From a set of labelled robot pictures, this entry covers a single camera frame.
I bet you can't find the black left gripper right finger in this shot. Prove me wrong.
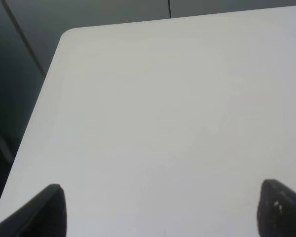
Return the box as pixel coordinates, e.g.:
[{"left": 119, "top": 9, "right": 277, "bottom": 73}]
[{"left": 257, "top": 179, "right": 296, "bottom": 237}]

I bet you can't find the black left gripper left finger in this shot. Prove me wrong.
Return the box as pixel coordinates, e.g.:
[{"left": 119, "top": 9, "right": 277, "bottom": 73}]
[{"left": 0, "top": 184, "right": 67, "bottom": 237}]

